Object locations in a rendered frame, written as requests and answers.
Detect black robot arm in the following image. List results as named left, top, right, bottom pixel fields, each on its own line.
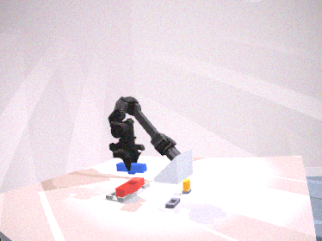
left=108, top=96, right=181, bottom=161

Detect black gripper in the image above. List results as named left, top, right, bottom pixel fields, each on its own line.
left=112, top=135, right=145, bottom=171

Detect yellow rectangular block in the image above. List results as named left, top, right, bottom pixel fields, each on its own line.
left=183, top=179, right=190, bottom=191

